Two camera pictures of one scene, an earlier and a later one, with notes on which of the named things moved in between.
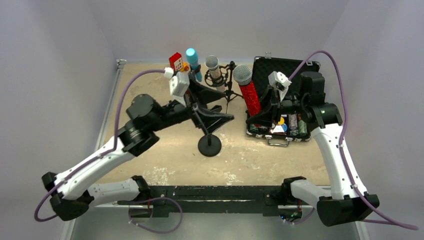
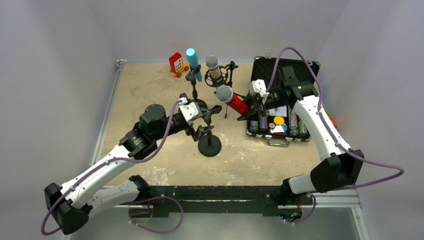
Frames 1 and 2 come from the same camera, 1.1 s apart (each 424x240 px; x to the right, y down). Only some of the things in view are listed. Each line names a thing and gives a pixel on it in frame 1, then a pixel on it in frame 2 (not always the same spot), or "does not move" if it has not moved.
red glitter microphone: [243, 74] → [225, 94]
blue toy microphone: [192, 57] does not move
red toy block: [175, 62] does not move
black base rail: [254, 200] does not move
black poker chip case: [282, 119] does not move
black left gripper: [193, 104] → [202, 120]
